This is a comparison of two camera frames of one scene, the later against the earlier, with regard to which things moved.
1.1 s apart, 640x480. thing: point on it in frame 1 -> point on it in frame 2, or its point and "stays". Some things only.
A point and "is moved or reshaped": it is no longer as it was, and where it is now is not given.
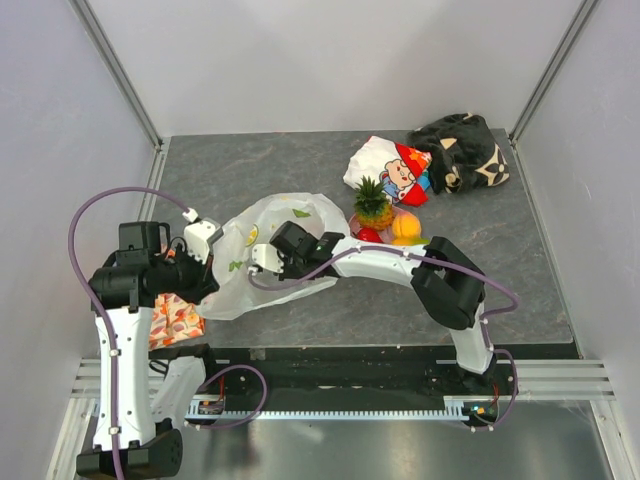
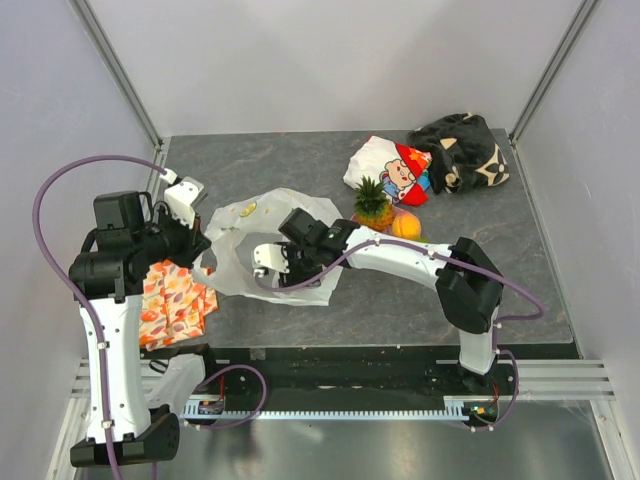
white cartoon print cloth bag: [404, 171] stays
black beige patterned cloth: [464, 152] stays
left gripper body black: [183, 274] -> [169, 239]
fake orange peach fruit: [406, 226] stays
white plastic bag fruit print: [232, 255] is moved or reshaped
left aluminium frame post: [123, 83] stays
